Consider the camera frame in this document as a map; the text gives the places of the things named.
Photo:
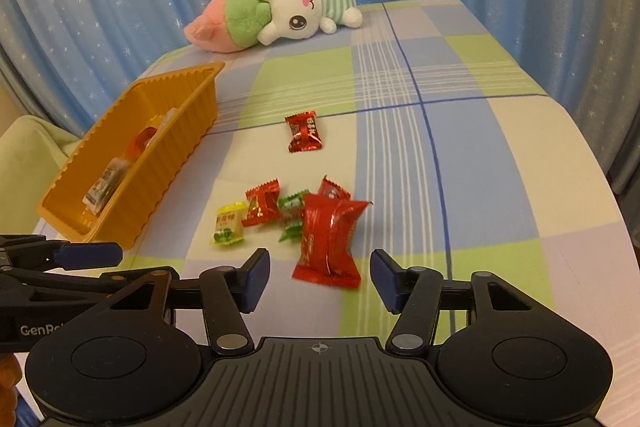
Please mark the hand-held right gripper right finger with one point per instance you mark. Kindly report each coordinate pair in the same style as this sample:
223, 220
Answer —
385, 280

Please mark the orange plastic tray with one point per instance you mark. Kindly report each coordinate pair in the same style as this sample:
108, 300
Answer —
165, 177

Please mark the person's left hand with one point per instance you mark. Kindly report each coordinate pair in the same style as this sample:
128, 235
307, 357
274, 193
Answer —
7, 372

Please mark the yellow candy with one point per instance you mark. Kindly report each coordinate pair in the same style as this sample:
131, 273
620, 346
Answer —
227, 227

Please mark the green white snack packet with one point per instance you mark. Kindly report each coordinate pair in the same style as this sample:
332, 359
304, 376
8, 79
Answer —
167, 117

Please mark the white rabbit plush toy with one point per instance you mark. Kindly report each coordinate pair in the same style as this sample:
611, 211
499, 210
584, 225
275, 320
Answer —
295, 2

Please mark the green candy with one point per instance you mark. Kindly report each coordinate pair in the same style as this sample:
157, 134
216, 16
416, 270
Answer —
292, 213

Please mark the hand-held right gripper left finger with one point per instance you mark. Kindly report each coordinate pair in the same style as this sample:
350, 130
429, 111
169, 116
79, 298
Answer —
257, 278

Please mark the small red candy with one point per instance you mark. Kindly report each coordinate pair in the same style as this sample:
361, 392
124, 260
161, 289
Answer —
332, 191
303, 132
261, 203

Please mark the light green cloth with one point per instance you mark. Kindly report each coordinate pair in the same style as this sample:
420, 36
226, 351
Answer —
30, 157

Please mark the checked pastel tablecloth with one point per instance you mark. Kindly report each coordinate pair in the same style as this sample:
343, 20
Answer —
475, 157

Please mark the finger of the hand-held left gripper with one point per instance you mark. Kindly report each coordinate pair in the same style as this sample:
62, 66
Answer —
92, 254
135, 276

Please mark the clear grey snack packet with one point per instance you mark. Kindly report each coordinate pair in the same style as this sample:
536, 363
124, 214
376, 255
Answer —
105, 184

